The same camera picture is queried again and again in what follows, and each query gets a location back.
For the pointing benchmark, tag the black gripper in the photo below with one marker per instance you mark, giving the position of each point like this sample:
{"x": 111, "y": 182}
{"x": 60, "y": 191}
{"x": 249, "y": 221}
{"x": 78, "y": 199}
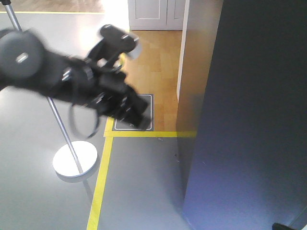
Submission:
{"x": 110, "y": 95}

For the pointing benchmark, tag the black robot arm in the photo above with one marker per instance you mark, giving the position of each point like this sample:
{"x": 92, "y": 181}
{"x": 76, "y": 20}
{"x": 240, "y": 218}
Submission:
{"x": 69, "y": 91}

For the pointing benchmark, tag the dark grey fridge body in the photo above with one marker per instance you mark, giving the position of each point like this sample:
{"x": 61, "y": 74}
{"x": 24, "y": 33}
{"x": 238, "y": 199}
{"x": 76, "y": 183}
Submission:
{"x": 242, "y": 115}

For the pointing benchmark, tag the black floor sign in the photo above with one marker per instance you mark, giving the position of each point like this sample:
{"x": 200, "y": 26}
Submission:
{"x": 149, "y": 112}

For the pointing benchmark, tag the silver pole stand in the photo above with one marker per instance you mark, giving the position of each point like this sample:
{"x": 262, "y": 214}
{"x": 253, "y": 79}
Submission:
{"x": 72, "y": 158}

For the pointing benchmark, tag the white panelled cabinet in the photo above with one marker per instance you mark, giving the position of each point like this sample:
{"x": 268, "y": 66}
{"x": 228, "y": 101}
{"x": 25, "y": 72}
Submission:
{"x": 156, "y": 14}

